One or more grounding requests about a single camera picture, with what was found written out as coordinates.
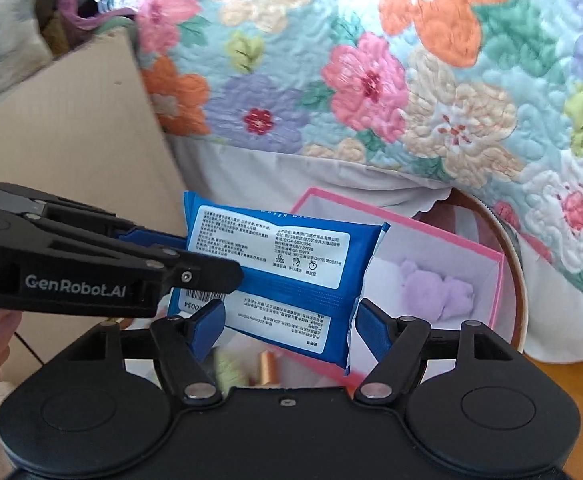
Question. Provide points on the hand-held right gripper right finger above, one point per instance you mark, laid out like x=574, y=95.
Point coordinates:
x=374, y=332

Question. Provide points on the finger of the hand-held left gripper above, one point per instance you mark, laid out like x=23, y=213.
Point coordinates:
x=206, y=275
x=156, y=238

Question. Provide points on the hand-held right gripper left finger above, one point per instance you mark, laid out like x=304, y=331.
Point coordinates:
x=207, y=329

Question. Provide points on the blue wet wipes packet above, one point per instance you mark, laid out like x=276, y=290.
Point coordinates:
x=291, y=260

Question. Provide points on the pink cardboard box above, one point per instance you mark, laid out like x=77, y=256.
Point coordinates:
x=441, y=265

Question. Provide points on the pale green soft item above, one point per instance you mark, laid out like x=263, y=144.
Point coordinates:
x=226, y=366

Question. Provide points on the copper thread spool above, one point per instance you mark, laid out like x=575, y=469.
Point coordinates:
x=269, y=367

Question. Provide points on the purple fluffy puff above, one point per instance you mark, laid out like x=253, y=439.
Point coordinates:
x=436, y=290

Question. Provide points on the purple cloth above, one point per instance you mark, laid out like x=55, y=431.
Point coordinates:
x=79, y=7

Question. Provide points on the grey cushion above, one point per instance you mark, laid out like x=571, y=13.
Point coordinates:
x=1, y=25

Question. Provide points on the floral quilt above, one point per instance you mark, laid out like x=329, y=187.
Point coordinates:
x=381, y=60

